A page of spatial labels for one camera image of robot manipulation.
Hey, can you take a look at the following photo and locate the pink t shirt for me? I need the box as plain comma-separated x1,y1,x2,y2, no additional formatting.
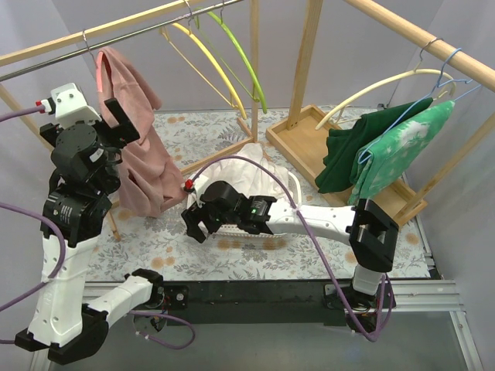
97,46,186,218

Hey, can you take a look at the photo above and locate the pink hanger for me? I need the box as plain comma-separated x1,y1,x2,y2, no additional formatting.
82,29,104,93

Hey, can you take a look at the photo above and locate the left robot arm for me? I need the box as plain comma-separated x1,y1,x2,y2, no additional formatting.
15,98,165,365

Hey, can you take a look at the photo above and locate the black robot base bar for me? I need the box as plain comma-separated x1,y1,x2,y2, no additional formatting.
119,277,387,335

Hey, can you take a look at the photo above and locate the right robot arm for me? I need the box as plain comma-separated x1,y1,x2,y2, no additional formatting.
181,179,398,308

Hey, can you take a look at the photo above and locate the yellow hanger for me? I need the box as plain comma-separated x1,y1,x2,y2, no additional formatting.
159,22,247,120

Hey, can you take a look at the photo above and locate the dark green shirt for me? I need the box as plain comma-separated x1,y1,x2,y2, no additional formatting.
315,96,434,195

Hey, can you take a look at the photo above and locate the green hanger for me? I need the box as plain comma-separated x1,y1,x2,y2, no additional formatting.
194,12,268,114

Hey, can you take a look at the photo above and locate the light green tie-dye shirt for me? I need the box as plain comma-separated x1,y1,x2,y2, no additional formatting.
347,98,456,205

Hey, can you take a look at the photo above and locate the cream hanger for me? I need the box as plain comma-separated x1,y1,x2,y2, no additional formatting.
315,38,457,131

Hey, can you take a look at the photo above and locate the white laundry basket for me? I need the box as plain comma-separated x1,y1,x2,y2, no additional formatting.
201,165,302,238

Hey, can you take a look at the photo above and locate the floral table mat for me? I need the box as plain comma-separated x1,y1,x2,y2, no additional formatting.
85,107,432,281

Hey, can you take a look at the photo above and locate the left wooden clothes rack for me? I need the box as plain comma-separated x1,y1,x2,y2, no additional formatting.
1,1,267,241

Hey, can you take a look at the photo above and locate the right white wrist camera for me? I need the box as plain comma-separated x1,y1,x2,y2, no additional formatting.
183,175,213,208

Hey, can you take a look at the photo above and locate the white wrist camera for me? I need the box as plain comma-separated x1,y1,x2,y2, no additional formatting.
183,175,213,208
36,83,101,129

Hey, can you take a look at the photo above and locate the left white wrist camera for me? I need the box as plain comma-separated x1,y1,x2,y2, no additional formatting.
36,83,101,129

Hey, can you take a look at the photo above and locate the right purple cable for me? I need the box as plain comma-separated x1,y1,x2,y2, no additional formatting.
189,155,397,343

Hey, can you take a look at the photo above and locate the blue wire hanger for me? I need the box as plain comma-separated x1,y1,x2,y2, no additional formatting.
357,48,473,165

